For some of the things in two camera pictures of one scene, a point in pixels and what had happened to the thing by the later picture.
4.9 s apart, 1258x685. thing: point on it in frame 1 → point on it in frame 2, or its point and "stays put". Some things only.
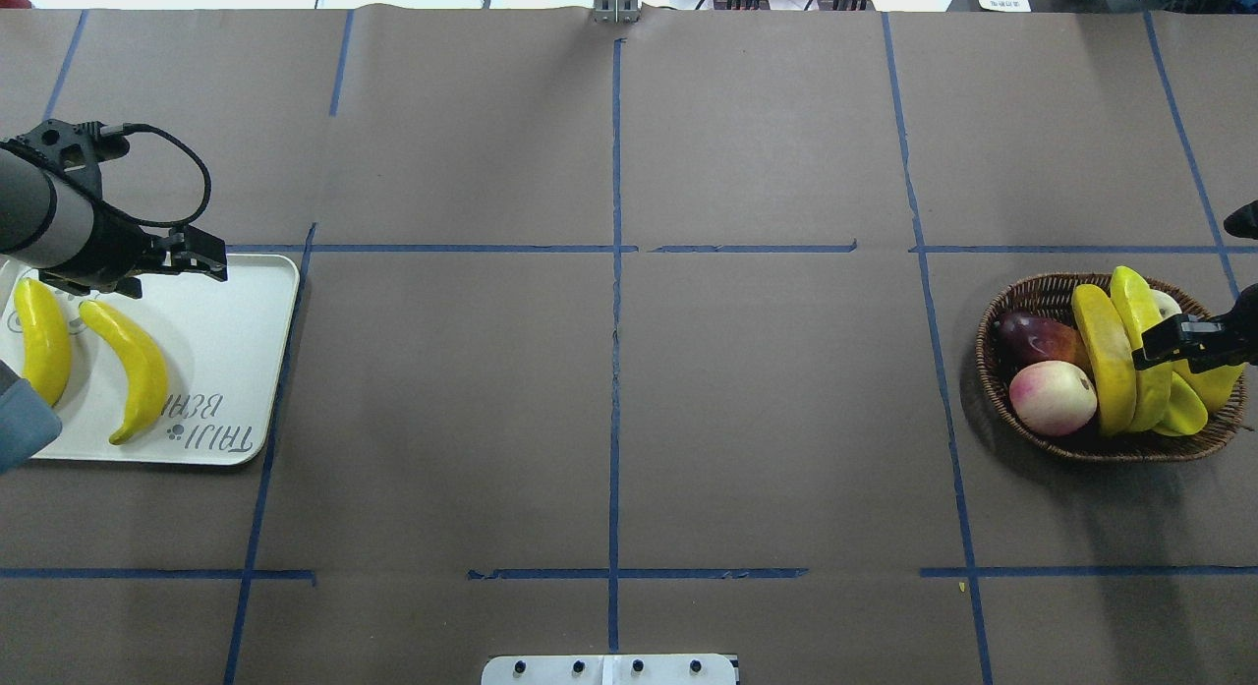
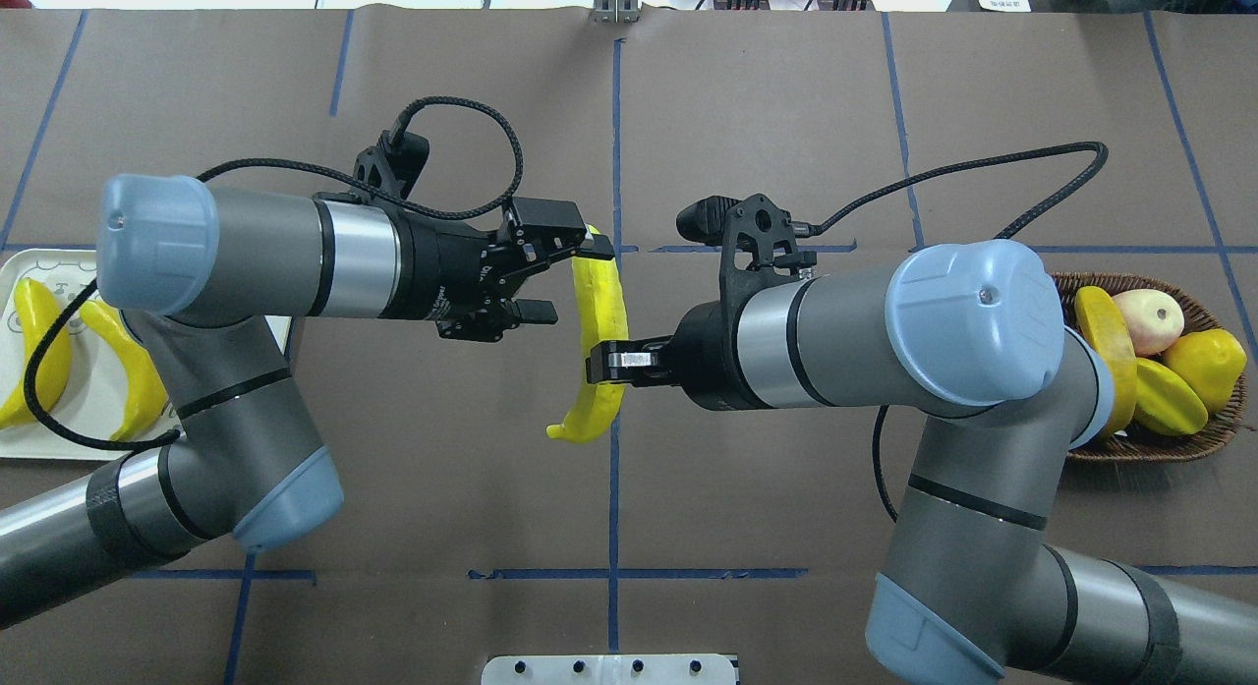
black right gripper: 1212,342 → 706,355
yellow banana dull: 1115,360 stays put
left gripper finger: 188,249 → 543,227
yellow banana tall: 1154,385 → 601,291
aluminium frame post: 616,0 stays put
